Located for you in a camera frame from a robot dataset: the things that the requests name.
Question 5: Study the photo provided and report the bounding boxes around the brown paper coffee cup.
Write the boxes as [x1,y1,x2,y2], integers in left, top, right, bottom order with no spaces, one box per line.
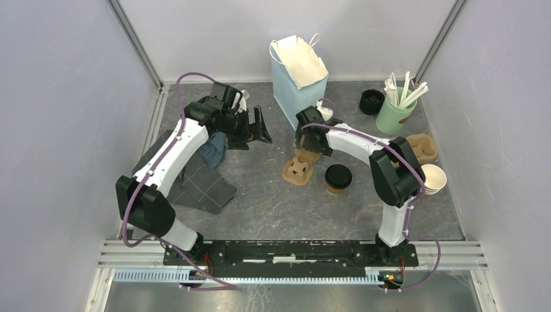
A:
[326,180,352,194]

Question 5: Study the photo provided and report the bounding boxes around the brown pulp cup carrier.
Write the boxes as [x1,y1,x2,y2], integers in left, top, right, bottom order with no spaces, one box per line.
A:
[281,135,321,186]

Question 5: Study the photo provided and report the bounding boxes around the green cup holder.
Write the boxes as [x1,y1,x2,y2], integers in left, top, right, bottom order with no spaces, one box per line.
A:
[376,95,418,135]

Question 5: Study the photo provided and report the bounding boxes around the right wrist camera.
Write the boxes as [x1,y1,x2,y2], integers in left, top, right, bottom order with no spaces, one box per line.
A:
[316,99,334,122]

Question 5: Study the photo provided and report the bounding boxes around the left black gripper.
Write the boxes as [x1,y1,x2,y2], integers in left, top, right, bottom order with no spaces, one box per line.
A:
[222,106,272,151]

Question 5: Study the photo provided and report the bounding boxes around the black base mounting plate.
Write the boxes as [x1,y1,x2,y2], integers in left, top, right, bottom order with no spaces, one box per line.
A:
[186,240,419,279]

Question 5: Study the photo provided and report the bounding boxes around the blue crumpled cloth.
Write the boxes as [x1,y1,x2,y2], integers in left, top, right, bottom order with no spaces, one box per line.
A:
[199,132,227,168]

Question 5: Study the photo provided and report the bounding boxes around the stack of black lids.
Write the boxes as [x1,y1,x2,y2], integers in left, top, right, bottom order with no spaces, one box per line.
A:
[359,89,385,116]

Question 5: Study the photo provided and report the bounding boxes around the dark grey checked cloth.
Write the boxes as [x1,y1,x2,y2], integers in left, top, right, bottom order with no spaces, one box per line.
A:
[131,129,237,215]

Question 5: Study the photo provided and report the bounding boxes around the white wrapped straws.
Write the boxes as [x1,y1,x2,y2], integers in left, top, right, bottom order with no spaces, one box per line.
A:
[384,71,429,109]

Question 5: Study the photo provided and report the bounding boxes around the stack of paper cups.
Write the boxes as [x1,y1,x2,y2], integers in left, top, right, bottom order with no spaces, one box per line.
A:
[421,164,447,195]

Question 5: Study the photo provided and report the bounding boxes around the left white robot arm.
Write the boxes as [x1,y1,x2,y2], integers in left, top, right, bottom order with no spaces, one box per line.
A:
[115,83,272,265]

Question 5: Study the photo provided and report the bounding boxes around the light blue paper bag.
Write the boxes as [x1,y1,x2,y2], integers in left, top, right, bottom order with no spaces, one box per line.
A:
[269,33,329,129]

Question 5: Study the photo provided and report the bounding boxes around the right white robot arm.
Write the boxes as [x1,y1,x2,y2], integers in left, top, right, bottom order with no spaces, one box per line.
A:
[296,107,426,265]

